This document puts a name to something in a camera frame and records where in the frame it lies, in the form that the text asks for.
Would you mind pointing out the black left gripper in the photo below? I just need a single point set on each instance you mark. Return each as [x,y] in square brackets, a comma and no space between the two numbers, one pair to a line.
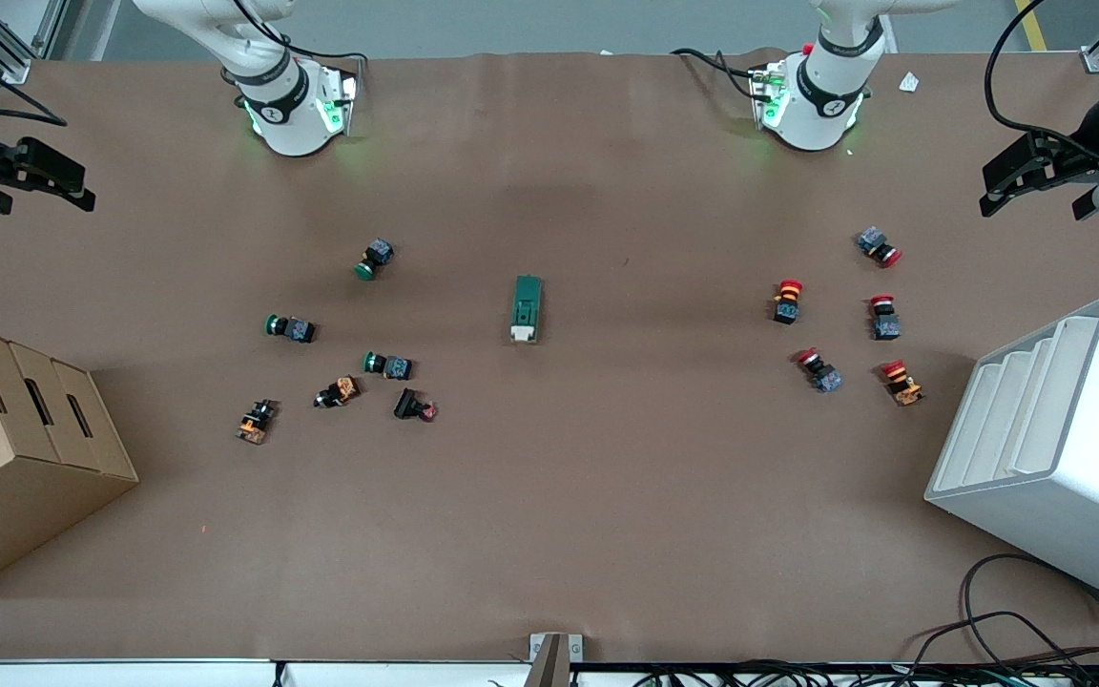
[1076,157]

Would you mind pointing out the green terminal block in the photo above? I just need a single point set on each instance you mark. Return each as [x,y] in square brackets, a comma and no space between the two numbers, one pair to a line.
[527,305]

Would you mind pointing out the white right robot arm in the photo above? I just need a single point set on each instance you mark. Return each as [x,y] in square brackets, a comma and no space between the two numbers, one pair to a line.
[287,124]

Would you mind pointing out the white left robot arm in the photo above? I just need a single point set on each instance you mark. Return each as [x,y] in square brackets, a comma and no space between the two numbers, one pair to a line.
[817,114]

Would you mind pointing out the small white paper scrap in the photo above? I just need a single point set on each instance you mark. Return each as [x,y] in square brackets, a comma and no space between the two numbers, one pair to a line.
[909,82]

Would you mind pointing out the red mushroom button blue block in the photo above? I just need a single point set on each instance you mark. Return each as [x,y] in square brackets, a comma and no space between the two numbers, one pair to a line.
[874,240]
[824,377]
[885,324]

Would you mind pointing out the red button orange block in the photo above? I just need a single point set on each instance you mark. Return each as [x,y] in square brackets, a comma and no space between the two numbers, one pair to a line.
[904,386]

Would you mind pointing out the red button orange collar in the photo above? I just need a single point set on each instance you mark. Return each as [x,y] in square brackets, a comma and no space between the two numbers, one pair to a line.
[787,305]

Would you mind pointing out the green push button blue block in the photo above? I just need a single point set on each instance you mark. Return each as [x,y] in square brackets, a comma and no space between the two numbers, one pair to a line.
[395,366]
[297,330]
[376,256]

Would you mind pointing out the brown cardboard box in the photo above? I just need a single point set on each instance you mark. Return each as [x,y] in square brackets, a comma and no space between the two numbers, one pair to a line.
[15,496]

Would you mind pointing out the white plastic divided bin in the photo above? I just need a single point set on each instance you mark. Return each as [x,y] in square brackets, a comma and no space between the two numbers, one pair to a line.
[1084,496]

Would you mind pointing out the brown paper table cover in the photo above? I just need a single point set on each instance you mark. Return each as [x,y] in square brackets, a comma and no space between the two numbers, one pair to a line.
[607,496]

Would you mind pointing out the black selector switch orange block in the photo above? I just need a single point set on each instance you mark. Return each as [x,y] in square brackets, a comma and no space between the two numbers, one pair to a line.
[256,422]
[340,390]

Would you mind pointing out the black switch red tip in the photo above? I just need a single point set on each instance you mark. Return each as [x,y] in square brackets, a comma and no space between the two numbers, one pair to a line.
[408,404]

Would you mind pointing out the grey metal edge bracket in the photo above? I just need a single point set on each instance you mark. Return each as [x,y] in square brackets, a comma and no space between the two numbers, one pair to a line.
[554,658]

